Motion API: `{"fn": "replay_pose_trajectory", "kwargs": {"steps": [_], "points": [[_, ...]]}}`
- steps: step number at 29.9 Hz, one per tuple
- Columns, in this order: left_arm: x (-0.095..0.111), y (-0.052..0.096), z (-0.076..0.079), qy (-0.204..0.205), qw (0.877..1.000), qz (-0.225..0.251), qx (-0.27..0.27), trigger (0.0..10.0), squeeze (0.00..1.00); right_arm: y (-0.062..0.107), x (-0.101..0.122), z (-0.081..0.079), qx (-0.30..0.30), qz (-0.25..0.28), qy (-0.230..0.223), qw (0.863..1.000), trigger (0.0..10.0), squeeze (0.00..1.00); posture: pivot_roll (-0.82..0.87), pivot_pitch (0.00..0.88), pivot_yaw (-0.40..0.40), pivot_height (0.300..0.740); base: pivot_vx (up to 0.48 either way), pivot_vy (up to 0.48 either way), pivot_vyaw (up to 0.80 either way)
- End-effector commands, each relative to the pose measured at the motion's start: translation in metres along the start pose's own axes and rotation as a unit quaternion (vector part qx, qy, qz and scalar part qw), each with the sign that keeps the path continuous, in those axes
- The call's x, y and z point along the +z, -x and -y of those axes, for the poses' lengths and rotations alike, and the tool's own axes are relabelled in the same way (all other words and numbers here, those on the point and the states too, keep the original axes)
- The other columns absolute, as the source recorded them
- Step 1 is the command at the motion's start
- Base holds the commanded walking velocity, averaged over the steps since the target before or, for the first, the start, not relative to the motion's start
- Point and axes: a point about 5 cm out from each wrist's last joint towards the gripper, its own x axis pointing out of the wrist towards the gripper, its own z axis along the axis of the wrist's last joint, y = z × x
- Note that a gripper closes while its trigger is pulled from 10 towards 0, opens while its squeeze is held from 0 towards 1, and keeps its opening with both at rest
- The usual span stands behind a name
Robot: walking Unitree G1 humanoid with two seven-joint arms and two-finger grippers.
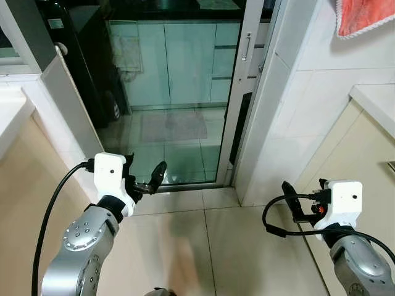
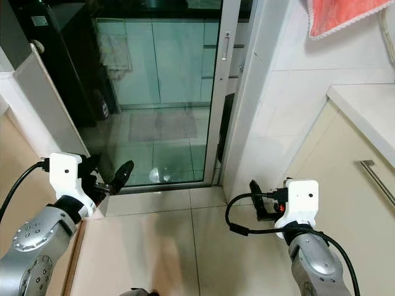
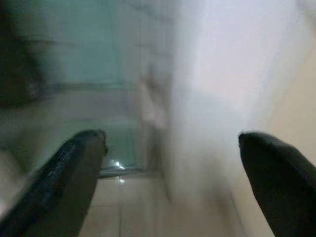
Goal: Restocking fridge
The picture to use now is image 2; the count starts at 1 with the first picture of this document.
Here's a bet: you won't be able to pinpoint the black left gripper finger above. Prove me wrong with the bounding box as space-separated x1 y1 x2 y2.
114 160 135 186

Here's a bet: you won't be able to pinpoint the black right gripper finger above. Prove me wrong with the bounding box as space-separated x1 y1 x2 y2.
249 179 270 211

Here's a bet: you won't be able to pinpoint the grey floor mat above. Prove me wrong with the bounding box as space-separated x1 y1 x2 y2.
128 110 198 143

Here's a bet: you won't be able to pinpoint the beige cabinet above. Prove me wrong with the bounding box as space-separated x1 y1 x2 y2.
0 110 53 213
281 100 395 296

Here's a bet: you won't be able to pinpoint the silver sliding glass door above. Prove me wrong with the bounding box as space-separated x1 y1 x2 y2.
80 0 246 189

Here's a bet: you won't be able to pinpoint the grey door panel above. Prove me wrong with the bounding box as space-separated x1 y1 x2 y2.
12 51 93 156

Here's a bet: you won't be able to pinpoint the dark robot foot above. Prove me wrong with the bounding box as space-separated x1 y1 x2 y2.
127 287 159 296

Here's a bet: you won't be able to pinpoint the pale patterned hanging towel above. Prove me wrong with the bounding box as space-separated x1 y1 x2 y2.
102 34 134 81

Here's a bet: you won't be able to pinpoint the white kitchen cabinets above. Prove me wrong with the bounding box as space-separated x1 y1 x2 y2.
96 17 222 109

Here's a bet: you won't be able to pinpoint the tall black appliance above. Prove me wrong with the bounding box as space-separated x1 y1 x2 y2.
0 0 121 127

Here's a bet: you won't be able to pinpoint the round white knob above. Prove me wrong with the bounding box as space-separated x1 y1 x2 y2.
31 39 46 55

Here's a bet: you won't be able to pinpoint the red towel white trim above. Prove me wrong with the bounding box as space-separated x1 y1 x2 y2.
306 0 395 41

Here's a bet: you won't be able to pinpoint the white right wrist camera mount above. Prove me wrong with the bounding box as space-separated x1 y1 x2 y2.
274 179 320 233

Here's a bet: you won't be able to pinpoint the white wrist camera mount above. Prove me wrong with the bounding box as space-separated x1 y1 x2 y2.
49 152 94 208
274 179 320 233

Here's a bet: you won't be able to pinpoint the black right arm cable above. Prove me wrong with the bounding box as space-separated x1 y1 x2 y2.
225 192 362 296

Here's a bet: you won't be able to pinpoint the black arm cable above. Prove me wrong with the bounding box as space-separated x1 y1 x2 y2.
0 160 51 205
225 192 362 296

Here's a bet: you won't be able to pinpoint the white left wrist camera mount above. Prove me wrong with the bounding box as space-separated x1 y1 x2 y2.
49 152 94 208

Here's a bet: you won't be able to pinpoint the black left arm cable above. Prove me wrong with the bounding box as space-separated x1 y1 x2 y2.
0 160 51 205

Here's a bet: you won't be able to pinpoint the metal cabinet handle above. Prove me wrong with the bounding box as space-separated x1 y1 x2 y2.
360 159 395 207

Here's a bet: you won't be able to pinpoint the silver door handle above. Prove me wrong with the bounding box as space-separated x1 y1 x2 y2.
220 33 230 62

